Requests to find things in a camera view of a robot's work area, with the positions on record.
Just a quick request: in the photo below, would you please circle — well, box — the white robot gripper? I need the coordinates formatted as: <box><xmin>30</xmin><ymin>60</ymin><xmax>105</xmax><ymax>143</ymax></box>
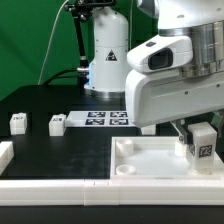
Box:
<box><xmin>125</xmin><ymin>69</ymin><xmax>224</xmax><ymax>144</ymax></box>

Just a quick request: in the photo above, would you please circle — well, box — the white square table top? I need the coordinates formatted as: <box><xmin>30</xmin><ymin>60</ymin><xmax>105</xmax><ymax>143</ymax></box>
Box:
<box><xmin>110</xmin><ymin>136</ymin><xmax>224</xmax><ymax>180</ymax></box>

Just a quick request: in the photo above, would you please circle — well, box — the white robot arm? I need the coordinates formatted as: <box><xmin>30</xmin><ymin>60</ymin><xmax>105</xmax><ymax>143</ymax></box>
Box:
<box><xmin>125</xmin><ymin>0</ymin><xmax>224</xmax><ymax>127</ymax></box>

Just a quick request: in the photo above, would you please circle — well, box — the white fiducial marker sheet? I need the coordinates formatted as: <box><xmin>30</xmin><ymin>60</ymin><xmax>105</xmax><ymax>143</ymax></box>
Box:
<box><xmin>66</xmin><ymin>111</ymin><xmax>133</xmax><ymax>127</ymax></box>

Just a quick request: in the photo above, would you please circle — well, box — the white U-shaped obstacle fence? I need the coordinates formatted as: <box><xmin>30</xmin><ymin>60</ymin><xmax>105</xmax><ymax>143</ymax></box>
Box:
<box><xmin>0</xmin><ymin>140</ymin><xmax>224</xmax><ymax>206</ymax></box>

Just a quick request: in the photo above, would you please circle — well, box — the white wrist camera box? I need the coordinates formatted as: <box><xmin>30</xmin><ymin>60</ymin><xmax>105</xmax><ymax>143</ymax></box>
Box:
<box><xmin>127</xmin><ymin>35</ymin><xmax>193</xmax><ymax>74</ymax></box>

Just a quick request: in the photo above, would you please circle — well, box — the black cable bundle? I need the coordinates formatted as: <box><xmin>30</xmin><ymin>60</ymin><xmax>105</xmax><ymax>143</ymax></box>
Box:
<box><xmin>43</xmin><ymin>68</ymin><xmax>88</xmax><ymax>86</ymax></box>

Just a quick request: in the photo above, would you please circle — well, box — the white cable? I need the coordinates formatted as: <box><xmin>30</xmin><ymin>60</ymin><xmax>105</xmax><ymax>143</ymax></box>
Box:
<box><xmin>37</xmin><ymin>0</ymin><xmax>70</xmax><ymax>86</ymax></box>

